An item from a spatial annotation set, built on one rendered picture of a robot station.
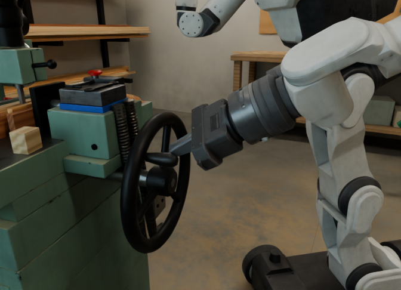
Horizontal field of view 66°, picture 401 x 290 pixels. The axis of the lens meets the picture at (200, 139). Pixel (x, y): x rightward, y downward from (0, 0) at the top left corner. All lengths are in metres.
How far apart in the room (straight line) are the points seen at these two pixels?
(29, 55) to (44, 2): 3.05
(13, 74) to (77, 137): 0.20
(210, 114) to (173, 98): 3.90
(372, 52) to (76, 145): 0.52
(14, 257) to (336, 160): 0.81
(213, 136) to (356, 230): 0.70
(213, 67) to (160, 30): 0.90
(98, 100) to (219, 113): 0.24
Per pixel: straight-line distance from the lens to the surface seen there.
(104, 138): 0.61
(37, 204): 0.64
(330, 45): 0.43
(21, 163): 0.60
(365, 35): 0.42
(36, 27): 3.11
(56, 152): 0.65
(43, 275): 0.72
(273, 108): 0.43
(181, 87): 4.30
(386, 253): 1.36
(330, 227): 1.23
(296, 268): 1.45
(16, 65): 0.74
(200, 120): 0.50
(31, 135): 0.62
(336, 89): 0.45
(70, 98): 0.65
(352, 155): 1.00
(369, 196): 1.03
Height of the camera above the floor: 1.11
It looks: 20 degrees down
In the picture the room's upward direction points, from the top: straight up
